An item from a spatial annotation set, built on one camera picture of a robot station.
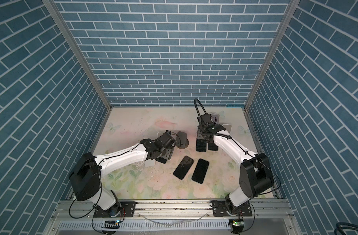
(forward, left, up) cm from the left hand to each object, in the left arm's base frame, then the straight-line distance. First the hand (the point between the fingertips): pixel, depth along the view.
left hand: (169, 152), depth 86 cm
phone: (+8, -28, -7) cm, 30 cm away
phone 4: (-6, -8, -9) cm, 13 cm away
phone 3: (-3, +5, -4) cm, 7 cm away
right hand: (+10, -21, +5) cm, 24 cm away
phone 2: (+8, -20, -6) cm, 22 cm away
